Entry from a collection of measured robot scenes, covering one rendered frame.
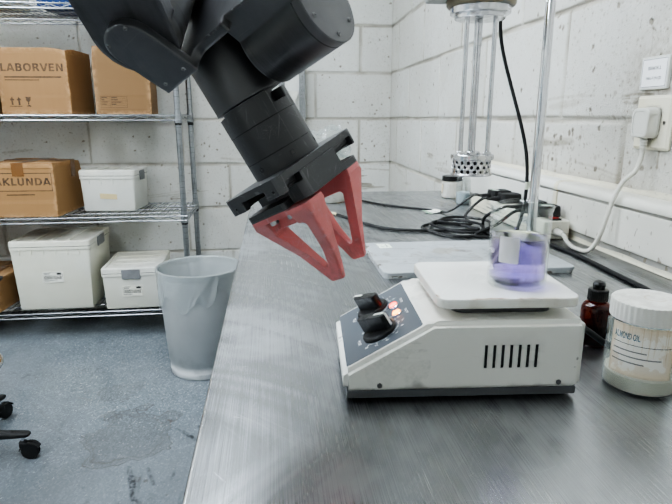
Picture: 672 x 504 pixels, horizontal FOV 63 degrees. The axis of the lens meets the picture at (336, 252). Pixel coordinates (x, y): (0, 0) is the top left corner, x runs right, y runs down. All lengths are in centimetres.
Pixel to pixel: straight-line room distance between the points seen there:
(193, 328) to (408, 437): 173
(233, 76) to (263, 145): 5
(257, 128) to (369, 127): 252
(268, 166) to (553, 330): 26
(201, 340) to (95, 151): 127
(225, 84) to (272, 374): 26
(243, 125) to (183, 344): 179
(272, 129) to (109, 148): 259
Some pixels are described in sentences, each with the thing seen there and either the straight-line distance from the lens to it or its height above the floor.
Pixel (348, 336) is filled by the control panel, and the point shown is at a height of 78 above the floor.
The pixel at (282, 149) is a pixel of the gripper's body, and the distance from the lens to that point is 41.
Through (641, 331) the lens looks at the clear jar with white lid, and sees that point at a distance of 52.
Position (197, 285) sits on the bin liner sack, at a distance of 204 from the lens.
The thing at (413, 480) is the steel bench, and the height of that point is 75.
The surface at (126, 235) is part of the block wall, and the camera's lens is 303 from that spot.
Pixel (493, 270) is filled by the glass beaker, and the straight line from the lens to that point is 49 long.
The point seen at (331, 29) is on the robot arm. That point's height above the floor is 104.
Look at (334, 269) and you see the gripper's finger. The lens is 44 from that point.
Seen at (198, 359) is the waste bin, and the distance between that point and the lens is 217.
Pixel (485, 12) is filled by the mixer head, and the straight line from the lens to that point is 89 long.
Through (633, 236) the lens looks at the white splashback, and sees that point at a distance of 100.
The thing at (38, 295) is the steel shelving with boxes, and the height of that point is 20.
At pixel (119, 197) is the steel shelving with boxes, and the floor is 63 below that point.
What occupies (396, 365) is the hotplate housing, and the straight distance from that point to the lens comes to 46.
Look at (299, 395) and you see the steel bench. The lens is 48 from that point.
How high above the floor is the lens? 98
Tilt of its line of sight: 14 degrees down
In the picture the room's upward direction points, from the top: straight up
